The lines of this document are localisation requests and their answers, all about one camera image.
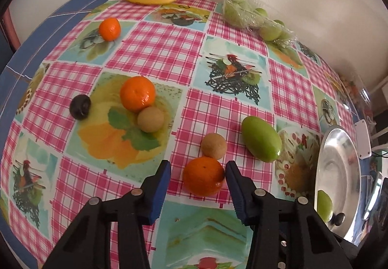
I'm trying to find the green round fruit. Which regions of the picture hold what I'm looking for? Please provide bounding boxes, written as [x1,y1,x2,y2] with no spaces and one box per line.
[317,190,334,222]

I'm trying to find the small mandarin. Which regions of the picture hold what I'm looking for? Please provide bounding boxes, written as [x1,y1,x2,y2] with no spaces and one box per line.
[99,18,122,42]

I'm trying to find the large mandarin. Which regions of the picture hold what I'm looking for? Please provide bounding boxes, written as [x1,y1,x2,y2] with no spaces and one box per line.
[120,76,156,112]
[182,157,225,197]

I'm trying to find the brown round fruit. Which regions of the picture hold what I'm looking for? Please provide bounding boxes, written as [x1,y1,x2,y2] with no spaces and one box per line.
[137,107,165,133]
[201,133,227,160]

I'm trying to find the reddish-brown chair back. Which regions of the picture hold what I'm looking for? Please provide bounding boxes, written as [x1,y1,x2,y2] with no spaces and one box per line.
[2,10,21,52]

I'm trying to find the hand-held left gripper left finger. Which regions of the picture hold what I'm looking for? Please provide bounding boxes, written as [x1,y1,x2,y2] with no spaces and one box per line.
[41,160,172,269]

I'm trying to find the green mango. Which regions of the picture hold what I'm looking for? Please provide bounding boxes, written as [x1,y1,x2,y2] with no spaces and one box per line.
[241,116,282,163]

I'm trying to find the round metal plate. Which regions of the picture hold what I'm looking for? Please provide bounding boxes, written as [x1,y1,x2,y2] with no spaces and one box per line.
[315,125,362,243]

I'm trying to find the pink checked printed tablecloth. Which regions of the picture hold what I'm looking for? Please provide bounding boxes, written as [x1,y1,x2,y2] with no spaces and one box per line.
[0,0,364,269]

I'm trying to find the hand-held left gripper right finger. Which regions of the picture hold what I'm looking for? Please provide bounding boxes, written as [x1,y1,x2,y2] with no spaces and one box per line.
[225,161,354,269]

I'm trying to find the white power adapter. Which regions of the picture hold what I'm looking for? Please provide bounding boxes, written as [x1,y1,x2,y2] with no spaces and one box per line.
[354,120,372,160]

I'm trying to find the clear plastic snack container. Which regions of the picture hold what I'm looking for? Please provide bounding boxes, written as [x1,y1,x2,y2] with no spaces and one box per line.
[339,73,375,115]

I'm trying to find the plastic-wrapped tray of green apples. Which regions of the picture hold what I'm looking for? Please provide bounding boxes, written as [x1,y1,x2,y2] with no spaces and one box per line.
[223,0,296,48]

